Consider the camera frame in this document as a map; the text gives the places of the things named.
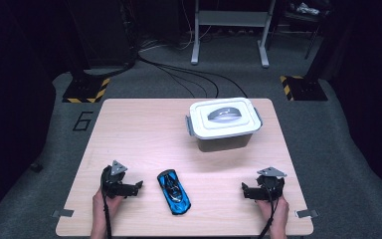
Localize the grey tape piece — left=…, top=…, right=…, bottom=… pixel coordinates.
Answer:
left=294, top=208, right=319, bottom=219
left=51, top=208, right=76, bottom=219

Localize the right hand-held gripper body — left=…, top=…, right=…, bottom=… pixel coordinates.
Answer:
left=256, top=166, right=287, bottom=202

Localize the dark chair with white cloth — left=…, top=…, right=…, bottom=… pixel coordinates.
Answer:
left=267, top=0, right=333, bottom=61

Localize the white storage box lid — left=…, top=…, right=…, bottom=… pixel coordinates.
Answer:
left=188, top=97, right=264, bottom=140

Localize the blue toy car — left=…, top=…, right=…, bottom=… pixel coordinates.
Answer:
left=156, top=168, right=192, bottom=216

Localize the black floor cable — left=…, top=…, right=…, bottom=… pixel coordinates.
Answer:
left=137, top=53, right=249, bottom=100
left=155, top=64, right=221, bottom=100

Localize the person's right hand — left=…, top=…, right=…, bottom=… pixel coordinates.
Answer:
left=257, top=196, right=290, bottom=229

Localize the white metal stand frame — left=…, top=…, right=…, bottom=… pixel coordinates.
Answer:
left=190, top=0, right=277, bottom=69

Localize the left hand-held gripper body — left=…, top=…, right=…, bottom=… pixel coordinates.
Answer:
left=100, top=159, right=128, bottom=199

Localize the white cable bundle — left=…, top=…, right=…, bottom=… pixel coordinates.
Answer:
left=138, top=0, right=214, bottom=52

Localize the black yellow striped stand base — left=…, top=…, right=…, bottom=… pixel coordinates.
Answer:
left=62, top=77, right=111, bottom=104
left=280, top=75, right=329, bottom=102

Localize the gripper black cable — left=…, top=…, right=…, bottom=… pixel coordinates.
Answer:
left=258, top=185, right=277, bottom=239
left=101, top=189, right=113, bottom=239

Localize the person's left hand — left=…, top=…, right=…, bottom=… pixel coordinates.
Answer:
left=92, top=188, right=125, bottom=219

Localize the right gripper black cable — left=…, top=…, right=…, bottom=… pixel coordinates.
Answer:
left=258, top=185, right=277, bottom=239

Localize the clear plastic storage box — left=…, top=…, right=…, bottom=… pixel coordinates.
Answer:
left=185, top=108, right=264, bottom=153

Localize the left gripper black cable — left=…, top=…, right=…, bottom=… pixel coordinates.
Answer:
left=101, top=189, right=113, bottom=239

